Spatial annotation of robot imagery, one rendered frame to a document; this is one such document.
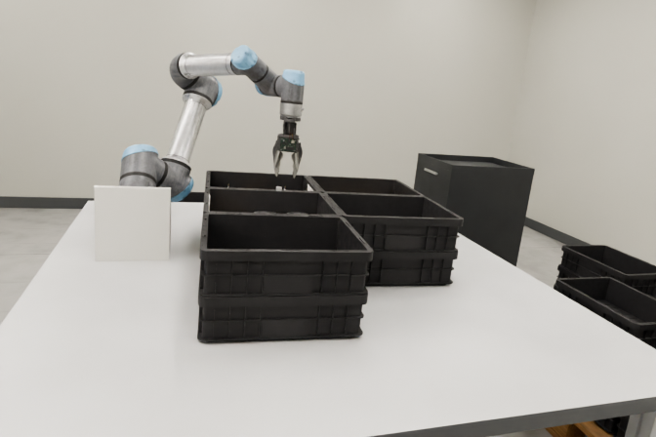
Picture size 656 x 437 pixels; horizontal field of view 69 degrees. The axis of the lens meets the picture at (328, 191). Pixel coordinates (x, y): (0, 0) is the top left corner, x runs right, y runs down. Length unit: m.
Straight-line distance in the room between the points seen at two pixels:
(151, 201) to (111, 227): 0.14
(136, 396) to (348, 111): 4.15
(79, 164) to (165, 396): 3.88
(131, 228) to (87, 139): 3.15
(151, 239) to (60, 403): 0.70
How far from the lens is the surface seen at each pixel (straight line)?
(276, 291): 1.12
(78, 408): 1.04
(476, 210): 3.15
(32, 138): 4.82
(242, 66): 1.61
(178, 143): 1.86
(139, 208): 1.60
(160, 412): 1.00
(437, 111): 5.32
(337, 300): 1.16
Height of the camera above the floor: 1.30
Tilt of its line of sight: 13 degrees down
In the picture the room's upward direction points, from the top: 5 degrees clockwise
